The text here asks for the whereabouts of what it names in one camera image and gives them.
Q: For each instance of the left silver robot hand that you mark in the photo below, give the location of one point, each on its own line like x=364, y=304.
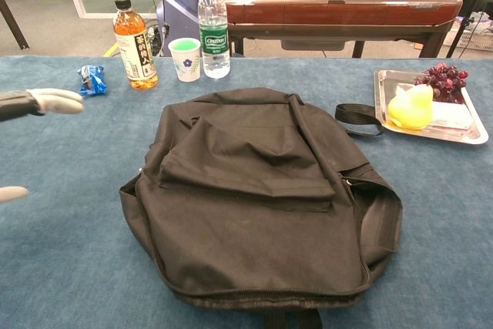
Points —
x=58, y=101

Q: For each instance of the black fabric backpack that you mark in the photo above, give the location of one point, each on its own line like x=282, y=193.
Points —
x=250, y=209

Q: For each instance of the blue snack packet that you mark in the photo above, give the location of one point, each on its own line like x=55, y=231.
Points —
x=92, y=80

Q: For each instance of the black table leg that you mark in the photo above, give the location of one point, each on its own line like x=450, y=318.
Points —
x=15, y=28

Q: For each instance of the amber tea bottle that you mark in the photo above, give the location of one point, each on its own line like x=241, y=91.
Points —
x=135, y=44

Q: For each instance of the blue carpet table mat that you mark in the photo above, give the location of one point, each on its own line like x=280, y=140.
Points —
x=58, y=229

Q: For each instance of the paper cup with green liquid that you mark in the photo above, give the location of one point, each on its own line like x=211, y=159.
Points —
x=186, y=63

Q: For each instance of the clear water bottle green label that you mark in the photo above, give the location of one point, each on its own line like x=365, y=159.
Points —
x=213, y=17

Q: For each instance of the brown mahjong table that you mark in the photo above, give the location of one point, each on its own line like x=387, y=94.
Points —
x=327, y=9

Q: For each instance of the steel rectangular tray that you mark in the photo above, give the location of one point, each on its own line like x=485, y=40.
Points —
x=385, y=86

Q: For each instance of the bunch of red grapes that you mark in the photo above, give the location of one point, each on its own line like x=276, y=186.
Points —
x=447, y=78

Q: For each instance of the white rectangular block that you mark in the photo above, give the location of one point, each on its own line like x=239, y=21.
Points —
x=450, y=115

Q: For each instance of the black tripod stand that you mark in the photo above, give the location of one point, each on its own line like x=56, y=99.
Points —
x=467, y=21

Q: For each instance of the white plastic basket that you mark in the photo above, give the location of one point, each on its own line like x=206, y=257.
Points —
x=473, y=38

